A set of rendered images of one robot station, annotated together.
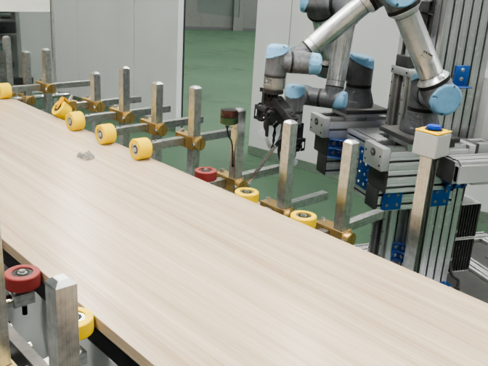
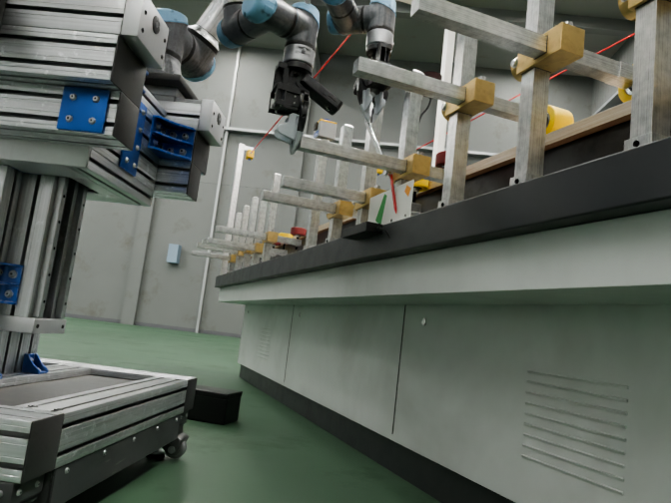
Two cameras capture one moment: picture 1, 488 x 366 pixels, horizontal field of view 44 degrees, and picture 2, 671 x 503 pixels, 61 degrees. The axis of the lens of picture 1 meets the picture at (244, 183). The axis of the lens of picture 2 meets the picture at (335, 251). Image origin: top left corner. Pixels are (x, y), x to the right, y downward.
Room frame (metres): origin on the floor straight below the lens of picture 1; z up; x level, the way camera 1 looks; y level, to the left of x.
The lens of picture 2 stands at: (3.52, 0.49, 0.41)
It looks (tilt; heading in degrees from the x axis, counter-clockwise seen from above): 8 degrees up; 204
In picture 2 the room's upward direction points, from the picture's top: 7 degrees clockwise
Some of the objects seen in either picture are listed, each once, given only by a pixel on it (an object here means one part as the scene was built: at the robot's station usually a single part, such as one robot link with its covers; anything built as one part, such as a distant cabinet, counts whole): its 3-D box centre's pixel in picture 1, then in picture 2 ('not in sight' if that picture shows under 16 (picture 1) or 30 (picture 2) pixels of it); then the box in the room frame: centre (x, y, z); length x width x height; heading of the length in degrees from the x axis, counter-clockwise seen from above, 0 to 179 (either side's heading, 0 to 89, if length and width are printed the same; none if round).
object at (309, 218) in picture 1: (302, 231); not in sight; (1.70, -0.19, 0.85); 0.08 x 0.08 x 0.11
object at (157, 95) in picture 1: (156, 138); (535, 83); (2.49, 0.38, 0.90); 0.04 x 0.04 x 0.48; 44
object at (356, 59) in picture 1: (359, 68); not in sight; (2.80, -0.49, 1.20); 0.13 x 0.12 x 0.14; 67
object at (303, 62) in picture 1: (303, 62); (345, 17); (2.15, -0.18, 1.30); 0.11 x 0.11 x 0.08; 7
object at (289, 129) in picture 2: not in sight; (289, 132); (2.40, -0.17, 0.86); 0.06 x 0.03 x 0.09; 134
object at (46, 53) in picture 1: (48, 94); not in sight; (3.21, 1.08, 0.91); 0.04 x 0.04 x 0.48; 44
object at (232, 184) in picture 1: (230, 181); (409, 171); (2.14, 0.05, 0.85); 0.14 x 0.06 x 0.05; 44
